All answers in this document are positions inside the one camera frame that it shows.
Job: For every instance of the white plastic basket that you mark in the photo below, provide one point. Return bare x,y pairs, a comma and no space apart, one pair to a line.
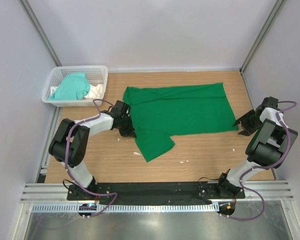
96,74

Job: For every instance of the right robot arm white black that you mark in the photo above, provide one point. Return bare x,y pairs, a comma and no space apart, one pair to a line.
271,142

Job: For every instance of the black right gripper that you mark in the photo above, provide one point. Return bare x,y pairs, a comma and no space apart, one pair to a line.
248,131

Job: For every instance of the teal t shirt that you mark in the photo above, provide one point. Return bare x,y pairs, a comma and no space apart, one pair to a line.
72,88

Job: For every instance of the white slotted cable duct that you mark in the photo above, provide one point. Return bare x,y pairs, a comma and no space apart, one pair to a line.
90,208

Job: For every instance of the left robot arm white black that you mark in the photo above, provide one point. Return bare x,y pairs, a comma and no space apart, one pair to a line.
70,141

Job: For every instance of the aluminium frame rail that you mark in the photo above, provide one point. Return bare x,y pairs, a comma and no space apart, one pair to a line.
58,192

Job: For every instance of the green t shirt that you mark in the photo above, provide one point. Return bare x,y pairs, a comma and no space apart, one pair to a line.
159,113

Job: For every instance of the white t shirt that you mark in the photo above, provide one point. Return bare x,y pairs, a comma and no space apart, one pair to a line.
94,92

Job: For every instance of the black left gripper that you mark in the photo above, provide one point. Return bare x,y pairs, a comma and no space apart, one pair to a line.
130,130

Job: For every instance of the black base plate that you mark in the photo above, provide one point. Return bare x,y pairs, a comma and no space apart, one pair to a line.
165,193

